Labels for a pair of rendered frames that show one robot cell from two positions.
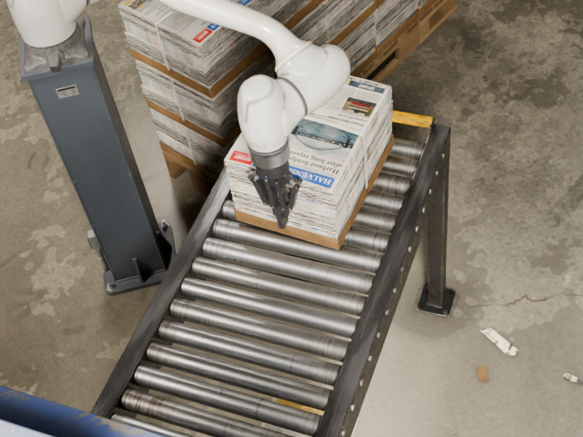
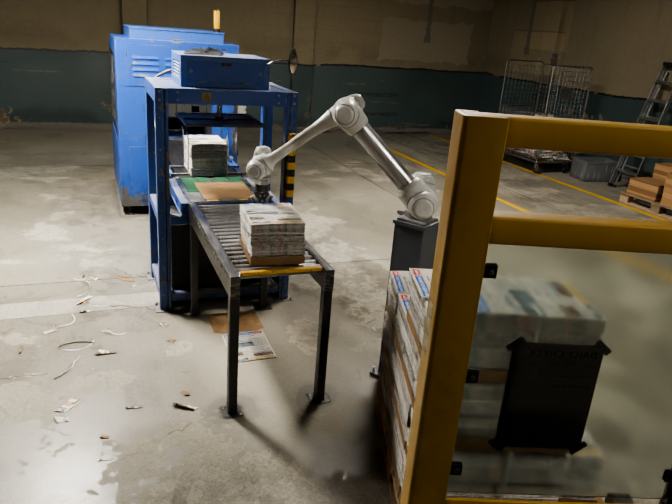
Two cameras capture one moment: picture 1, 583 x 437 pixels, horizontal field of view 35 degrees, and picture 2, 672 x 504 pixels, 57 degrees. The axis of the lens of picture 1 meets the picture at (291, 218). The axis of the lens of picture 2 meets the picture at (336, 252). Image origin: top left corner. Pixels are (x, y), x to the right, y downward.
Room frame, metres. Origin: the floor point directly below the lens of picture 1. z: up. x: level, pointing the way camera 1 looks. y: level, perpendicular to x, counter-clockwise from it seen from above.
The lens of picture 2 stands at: (3.89, -2.31, 1.99)
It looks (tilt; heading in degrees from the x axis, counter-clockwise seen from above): 20 degrees down; 129
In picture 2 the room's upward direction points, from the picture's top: 5 degrees clockwise
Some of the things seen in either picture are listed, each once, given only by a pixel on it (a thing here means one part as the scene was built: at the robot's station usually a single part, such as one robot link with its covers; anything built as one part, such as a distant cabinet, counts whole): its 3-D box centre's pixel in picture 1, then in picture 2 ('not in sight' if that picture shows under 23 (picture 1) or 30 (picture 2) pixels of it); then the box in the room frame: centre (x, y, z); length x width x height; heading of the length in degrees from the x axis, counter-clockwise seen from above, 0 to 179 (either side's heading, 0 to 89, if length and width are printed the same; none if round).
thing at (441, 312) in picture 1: (436, 299); (231, 410); (1.73, -0.43, 0.01); 0.14 x 0.13 x 0.01; 62
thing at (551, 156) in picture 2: not in sight; (538, 115); (-0.27, 7.90, 0.85); 1.21 x 0.83 x 1.71; 152
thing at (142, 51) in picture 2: not in sight; (175, 105); (-1.99, 1.89, 1.04); 1.51 x 1.30 x 2.07; 152
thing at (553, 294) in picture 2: not in sight; (586, 380); (3.57, -0.98, 1.28); 0.57 x 0.01 x 0.65; 43
